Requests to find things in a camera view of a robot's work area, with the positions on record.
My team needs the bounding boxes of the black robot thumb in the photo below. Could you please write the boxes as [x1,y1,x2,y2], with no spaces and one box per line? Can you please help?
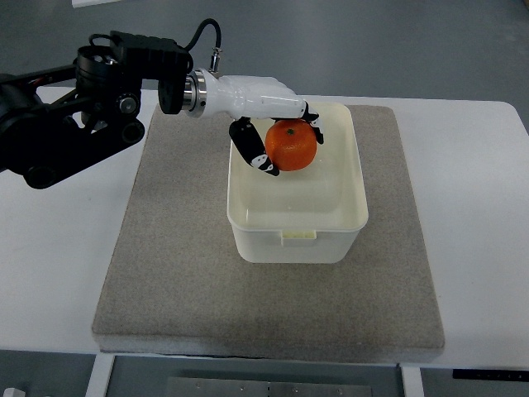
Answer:
[229,117,279,176]

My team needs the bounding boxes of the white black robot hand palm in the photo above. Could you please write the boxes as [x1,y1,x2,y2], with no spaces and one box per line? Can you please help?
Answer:
[183,69,307,120]

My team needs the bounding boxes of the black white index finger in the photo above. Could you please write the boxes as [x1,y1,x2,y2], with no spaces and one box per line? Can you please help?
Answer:
[303,103,324,145]

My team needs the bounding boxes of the orange fruit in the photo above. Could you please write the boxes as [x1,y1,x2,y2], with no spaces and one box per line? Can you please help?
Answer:
[264,119,317,171]

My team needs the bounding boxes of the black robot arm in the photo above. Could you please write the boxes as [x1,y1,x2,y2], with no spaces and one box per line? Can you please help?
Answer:
[1,31,324,189]

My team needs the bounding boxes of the white plastic box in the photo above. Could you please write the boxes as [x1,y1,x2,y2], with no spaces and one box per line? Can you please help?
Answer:
[226,102,369,263]

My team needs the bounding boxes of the grey felt mat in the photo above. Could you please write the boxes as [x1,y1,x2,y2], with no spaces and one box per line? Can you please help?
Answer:
[92,105,445,363]

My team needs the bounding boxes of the white object at top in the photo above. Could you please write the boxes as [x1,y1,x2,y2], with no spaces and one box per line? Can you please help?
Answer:
[71,0,119,8]

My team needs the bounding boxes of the grey metal plate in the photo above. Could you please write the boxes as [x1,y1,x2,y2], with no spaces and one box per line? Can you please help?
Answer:
[164,377,373,397]

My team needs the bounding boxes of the white table leg left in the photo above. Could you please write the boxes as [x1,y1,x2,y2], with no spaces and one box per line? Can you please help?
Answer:
[85,353,115,397]

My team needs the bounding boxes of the white table leg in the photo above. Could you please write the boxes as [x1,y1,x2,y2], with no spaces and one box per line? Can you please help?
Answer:
[401,366,425,397]
[85,353,115,397]

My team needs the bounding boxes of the white table leg right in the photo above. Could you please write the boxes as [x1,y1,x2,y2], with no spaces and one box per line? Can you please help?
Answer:
[401,366,425,397]

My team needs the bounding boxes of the small white floor object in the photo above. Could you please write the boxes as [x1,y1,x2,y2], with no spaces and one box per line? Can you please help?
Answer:
[2,387,26,397]

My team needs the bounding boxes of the black cable with connector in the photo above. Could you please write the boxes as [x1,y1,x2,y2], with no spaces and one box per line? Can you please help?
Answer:
[184,18,224,78]

